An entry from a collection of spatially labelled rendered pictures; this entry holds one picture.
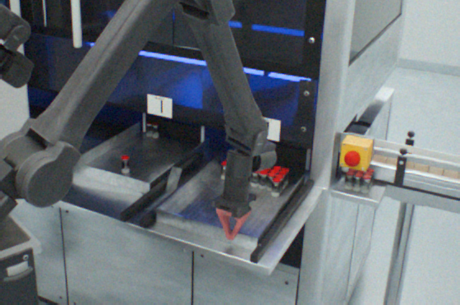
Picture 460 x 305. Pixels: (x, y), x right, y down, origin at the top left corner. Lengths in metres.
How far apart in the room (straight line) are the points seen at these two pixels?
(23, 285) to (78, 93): 0.39
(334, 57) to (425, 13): 4.65
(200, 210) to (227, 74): 0.49
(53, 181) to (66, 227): 1.34
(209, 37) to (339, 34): 0.53
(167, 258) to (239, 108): 0.94
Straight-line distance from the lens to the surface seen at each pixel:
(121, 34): 0.84
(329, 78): 1.46
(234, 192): 1.23
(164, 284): 2.02
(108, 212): 1.44
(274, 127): 1.55
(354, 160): 1.48
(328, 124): 1.50
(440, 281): 2.88
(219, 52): 1.00
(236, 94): 1.08
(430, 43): 6.12
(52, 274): 2.36
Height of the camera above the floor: 1.62
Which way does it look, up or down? 20 degrees down
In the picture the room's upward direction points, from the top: 2 degrees clockwise
